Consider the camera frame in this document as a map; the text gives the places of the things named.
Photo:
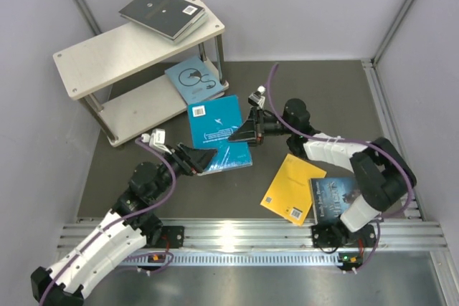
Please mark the white two-tier shelf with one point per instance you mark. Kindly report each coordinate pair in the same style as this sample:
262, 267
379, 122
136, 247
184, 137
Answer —
115, 76

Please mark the black shiny book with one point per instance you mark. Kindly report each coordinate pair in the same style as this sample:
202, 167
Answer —
146, 13

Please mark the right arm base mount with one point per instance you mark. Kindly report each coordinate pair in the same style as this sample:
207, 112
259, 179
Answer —
330, 237

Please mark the light blue cat book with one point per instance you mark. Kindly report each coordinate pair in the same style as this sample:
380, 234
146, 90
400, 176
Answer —
194, 80

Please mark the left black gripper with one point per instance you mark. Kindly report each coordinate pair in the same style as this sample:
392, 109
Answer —
191, 160

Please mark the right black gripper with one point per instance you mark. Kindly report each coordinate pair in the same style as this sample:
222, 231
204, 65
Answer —
253, 130

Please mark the yellow book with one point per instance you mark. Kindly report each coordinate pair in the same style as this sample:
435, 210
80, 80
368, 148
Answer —
289, 194

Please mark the slotted cable duct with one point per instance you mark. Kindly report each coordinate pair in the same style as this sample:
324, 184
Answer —
250, 259

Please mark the dark blue castle book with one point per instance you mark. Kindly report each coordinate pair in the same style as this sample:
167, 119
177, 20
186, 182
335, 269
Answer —
332, 196

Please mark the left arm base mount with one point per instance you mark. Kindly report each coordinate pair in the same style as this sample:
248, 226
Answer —
168, 237

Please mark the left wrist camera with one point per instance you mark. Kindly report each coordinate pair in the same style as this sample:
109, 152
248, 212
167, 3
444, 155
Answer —
156, 140

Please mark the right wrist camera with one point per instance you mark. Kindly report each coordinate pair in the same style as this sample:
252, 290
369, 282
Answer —
257, 98

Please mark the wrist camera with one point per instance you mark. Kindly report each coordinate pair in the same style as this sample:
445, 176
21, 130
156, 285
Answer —
257, 98
156, 140

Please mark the blue paperback book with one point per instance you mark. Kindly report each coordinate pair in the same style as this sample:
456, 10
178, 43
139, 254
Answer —
212, 122

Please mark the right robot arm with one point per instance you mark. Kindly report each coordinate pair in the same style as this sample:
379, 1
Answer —
381, 173

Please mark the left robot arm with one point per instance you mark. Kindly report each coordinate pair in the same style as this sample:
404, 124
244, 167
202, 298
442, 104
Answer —
128, 226

